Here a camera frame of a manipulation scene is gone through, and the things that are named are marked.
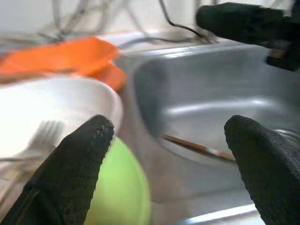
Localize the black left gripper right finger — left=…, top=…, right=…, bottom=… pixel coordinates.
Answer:
left=224, top=114, right=300, bottom=225

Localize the green plate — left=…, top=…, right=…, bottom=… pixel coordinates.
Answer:
left=83, top=137, right=151, bottom=225

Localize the wooden chopstick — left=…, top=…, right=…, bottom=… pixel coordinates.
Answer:
left=164, top=137, right=236, bottom=164
left=161, top=135, right=236, bottom=162

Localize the orange bowl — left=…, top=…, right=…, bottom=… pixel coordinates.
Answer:
left=0, top=36, right=120, bottom=79

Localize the white bowl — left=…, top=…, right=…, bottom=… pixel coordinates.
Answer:
left=0, top=76, right=124, bottom=169

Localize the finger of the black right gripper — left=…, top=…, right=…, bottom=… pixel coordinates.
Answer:
left=195, top=2, right=285, bottom=45

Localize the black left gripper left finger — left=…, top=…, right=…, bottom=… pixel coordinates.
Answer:
left=0, top=114, right=115, bottom=225

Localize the black power cable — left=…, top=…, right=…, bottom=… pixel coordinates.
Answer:
left=159, top=0, right=218, bottom=44

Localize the metal fork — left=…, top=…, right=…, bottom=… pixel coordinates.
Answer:
left=22, top=119, right=65, bottom=162

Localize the stainless steel sink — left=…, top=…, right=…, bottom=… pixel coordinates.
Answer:
left=117, top=43, right=300, bottom=225

